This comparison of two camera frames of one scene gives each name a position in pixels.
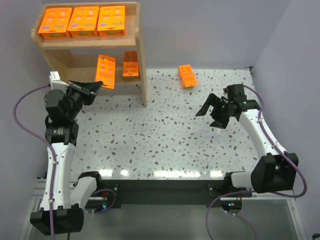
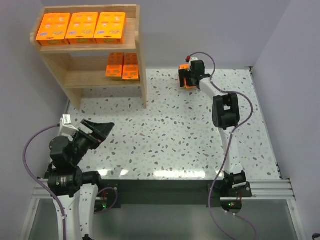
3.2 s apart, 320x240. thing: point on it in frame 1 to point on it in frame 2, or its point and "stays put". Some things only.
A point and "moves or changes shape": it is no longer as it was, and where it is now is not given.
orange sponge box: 187,77 stays put
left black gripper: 78,91 to 90,133
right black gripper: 220,111 to 186,75
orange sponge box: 131,69 stays put
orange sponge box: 105,71 to 115,64
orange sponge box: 111,21 moves or changes shape
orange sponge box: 55,23 moves or changes shape
